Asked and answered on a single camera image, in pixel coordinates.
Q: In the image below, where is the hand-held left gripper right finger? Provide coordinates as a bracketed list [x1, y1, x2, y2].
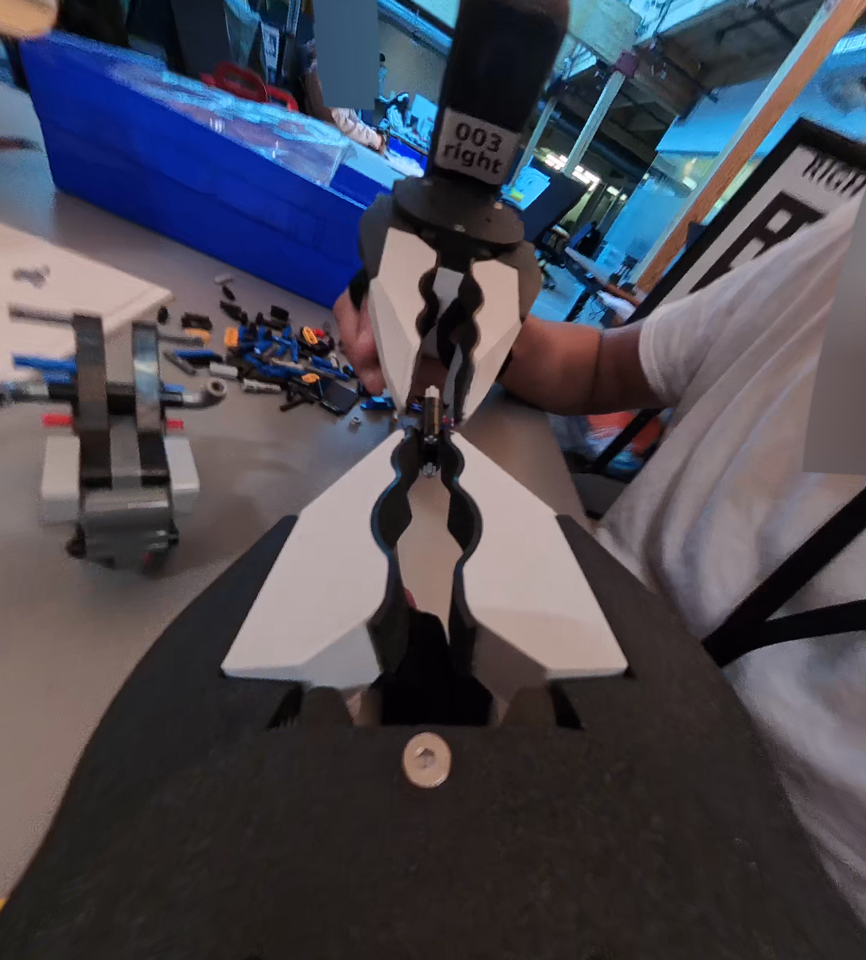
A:
[436, 433, 629, 725]

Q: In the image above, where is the person's right forearm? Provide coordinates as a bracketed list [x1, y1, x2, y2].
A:
[504, 315, 674, 417]

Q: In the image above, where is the blue plastic bin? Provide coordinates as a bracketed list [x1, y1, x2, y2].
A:
[19, 33, 397, 309]

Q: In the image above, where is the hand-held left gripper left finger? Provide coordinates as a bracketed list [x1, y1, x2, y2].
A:
[220, 431, 423, 725]

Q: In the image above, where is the person's right hand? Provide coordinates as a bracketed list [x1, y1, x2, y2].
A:
[331, 287, 391, 396]

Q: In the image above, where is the lego instruction booklet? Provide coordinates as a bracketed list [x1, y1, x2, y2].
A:
[0, 213, 173, 421]

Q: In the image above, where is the clear plastic bag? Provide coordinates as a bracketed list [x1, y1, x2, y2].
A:
[114, 60, 355, 185]

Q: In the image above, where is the small black lego assembly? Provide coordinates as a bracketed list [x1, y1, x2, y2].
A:
[410, 386, 457, 481]

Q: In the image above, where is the wooden post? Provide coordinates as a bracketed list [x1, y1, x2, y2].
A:
[635, 0, 866, 290]

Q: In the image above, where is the pile of loose lego pieces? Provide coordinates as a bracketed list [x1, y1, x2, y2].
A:
[155, 273, 397, 417]

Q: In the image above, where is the orange item under table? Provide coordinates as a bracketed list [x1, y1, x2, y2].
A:
[590, 408, 663, 466]

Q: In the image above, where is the red basket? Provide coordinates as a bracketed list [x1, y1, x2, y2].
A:
[200, 61, 299, 112]

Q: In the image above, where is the partly built lego model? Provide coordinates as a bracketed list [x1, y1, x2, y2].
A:
[0, 303, 228, 575]

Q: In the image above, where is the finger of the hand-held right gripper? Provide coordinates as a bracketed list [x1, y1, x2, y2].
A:
[433, 258, 524, 423]
[367, 227, 442, 417]

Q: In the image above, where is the black and white sign board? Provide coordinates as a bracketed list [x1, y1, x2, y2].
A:
[628, 116, 866, 324]

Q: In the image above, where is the black harness strap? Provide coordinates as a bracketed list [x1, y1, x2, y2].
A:
[703, 476, 866, 667]

